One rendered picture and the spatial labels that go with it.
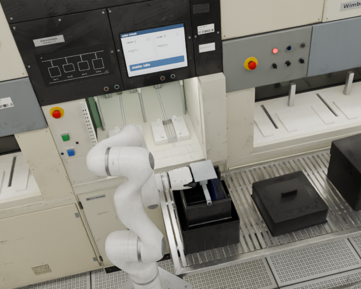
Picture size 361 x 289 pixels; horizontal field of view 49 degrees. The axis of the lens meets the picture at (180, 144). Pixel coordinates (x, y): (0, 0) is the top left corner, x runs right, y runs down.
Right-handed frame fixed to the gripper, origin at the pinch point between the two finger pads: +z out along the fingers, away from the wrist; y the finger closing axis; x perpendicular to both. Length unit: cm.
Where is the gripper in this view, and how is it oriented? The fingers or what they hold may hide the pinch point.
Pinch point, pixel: (202, 174)
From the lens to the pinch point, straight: 179.5
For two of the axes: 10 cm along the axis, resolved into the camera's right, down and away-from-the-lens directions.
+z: 9.8, -1.9, 0.8
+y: 1.9, 6.1, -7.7
